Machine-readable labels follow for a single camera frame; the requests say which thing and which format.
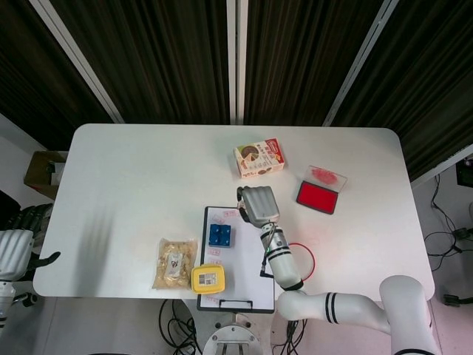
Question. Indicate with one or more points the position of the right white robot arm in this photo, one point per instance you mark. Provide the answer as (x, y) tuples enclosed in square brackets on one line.
[(282, 266)]

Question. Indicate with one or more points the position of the blue building block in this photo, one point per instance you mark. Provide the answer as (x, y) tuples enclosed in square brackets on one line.
[(220, 236)]

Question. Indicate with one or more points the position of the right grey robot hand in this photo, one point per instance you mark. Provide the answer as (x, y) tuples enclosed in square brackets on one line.
[(260, 205)]

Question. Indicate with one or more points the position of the white metal frame post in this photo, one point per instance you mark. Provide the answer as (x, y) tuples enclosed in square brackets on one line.
[(236, 63), (81, 63), (360, 63)]

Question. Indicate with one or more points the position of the red clear stamp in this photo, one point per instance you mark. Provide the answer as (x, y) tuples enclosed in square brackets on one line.
[(242, 204)]

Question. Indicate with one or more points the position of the clear bag of food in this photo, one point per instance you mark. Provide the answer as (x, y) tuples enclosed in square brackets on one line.
[(173, 264)]

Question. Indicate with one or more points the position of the white paper sheet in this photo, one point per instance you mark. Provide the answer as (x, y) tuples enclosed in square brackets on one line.
[(244, 266)]

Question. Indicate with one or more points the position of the dark pleated curtain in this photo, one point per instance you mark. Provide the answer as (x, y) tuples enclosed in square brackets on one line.
[(166, 55)]

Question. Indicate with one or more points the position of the printed snack box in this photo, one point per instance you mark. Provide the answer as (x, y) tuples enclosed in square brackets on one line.
[(258, 159)]

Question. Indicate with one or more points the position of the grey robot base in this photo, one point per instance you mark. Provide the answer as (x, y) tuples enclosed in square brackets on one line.
[(233, 338)]

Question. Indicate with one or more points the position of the brown cardboard box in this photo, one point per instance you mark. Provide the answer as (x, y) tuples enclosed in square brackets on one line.
[(38, 174)]

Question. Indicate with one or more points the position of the green tub yellow lid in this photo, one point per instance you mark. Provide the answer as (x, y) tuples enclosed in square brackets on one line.
[(207, 278)]

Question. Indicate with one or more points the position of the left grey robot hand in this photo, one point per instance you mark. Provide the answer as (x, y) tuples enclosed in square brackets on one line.
[(15, 251)]

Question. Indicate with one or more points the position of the black clipboard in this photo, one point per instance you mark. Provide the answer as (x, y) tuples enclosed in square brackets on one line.
[(199, 296)]

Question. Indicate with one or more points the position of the red ink pad clear lid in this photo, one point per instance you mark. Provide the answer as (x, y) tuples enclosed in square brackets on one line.
[(316, 196)]

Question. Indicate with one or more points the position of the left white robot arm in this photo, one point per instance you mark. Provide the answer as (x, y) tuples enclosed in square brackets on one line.
[(5, 299)]

